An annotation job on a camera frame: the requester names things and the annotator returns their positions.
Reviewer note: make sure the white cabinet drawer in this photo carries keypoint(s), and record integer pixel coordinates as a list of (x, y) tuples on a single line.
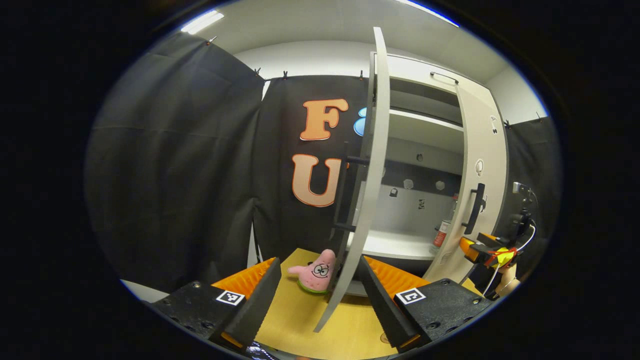
[(415, 67)]

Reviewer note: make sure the round wooden coaster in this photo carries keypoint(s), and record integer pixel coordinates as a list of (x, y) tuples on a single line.
[(384, 338)]

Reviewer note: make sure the long ceiling light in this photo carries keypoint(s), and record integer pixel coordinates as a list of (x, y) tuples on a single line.
[(201, 21)]

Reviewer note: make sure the white cabinet shelf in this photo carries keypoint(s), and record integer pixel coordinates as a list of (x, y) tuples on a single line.
[(395, 246), (425, 121)]

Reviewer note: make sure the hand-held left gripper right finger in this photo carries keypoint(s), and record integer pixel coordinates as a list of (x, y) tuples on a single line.
[(382, 305)]

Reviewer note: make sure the black backdrop cloth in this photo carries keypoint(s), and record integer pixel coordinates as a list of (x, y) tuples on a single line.
[(170, 165)]

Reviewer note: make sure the black backdrop stand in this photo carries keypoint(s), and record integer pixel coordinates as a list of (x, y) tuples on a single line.
[(258, 250)]

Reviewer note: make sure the pink starfish plush toy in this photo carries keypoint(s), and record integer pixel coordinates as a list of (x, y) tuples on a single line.
[(315, 275)]

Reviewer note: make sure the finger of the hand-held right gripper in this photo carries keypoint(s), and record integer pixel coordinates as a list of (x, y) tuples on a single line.
[(477, 246)]

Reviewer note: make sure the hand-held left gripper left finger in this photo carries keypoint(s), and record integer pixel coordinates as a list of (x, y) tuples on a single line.
[(255, 305)]

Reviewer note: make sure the clear plastic bottle red label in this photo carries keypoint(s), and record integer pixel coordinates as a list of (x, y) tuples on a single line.
[(442, 232)]

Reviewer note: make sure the white cabinet door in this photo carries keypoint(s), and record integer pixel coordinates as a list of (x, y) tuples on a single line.
[(372, 190), (480, 140)]

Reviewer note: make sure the white cabinet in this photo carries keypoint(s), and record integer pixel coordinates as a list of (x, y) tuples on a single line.
[(425, 150)]

